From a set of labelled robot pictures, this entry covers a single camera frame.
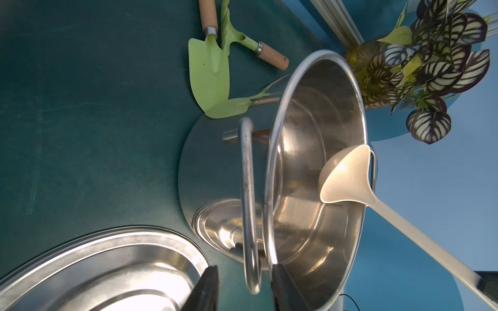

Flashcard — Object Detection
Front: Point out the right aluminium frame post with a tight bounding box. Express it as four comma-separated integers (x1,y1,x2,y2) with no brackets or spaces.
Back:
311,0,365,49

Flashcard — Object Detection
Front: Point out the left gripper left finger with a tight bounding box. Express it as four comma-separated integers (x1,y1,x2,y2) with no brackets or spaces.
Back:
181,266,219,311

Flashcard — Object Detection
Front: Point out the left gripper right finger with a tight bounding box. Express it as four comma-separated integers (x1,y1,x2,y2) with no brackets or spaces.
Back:
271,264,311,311

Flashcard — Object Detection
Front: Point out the stainless steel pot lid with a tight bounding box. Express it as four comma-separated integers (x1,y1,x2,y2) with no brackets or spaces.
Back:
1,225,209,310

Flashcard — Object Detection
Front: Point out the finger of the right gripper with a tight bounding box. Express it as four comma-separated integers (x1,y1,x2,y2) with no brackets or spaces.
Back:
477,272,498,303

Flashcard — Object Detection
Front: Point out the beige plastic ladle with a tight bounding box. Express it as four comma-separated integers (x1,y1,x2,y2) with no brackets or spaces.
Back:
319,145,497,310

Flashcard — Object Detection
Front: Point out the potted plant with striped leaves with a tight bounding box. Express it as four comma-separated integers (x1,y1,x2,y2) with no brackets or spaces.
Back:
344,1,491,145

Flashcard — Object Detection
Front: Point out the green garden trowel wooden handle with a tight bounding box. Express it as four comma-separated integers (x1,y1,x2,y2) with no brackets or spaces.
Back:
188,0,230,111

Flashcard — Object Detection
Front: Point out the green garden fork wooden handle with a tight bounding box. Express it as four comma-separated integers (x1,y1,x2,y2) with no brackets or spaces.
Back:
220,0,289,71

